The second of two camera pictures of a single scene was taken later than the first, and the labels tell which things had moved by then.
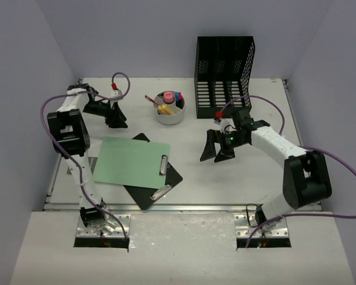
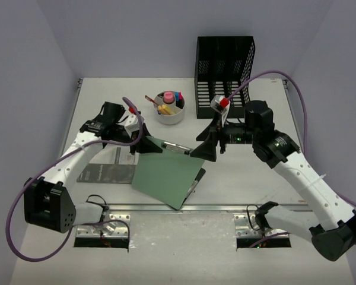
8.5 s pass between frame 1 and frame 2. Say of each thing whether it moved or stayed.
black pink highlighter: stayed
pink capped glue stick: stayed
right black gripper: moved
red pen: stayed
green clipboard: moved
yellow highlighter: stayed
